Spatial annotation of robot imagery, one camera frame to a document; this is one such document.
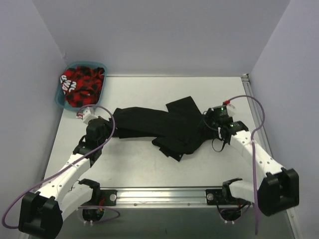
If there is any black long sleeve shirt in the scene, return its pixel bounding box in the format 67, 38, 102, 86
113, 96, 217, 161

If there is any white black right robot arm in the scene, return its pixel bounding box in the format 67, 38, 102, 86
203, 105, 300, 216

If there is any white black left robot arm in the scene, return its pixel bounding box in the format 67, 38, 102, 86
18, 117, 116, 239

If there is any red black plaid shirt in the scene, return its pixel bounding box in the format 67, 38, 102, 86
60, 66, 105, 108

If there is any teal plastic basket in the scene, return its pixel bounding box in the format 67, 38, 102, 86
55, 61, 107, 111

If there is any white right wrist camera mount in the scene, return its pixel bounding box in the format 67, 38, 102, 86
223, 100, 236, 117

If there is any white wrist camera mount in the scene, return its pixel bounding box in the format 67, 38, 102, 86
223, 100, 236, 117
76, 107, 98, 125

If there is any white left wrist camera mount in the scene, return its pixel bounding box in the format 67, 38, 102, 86
76, 107, 98, 125

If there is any aluminium right side rail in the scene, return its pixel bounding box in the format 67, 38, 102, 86
241, 74, 273, 156

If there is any aluminium rail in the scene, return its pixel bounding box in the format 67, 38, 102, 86
27, 184, 297, 210
241, 74, 273, 156

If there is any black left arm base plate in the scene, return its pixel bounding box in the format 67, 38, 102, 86
81, 189, 118, 207

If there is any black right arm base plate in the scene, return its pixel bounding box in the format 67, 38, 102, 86
205, 189, 238, 206

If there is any aluminium front rail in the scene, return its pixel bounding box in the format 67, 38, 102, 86
27, 184, 297, 210

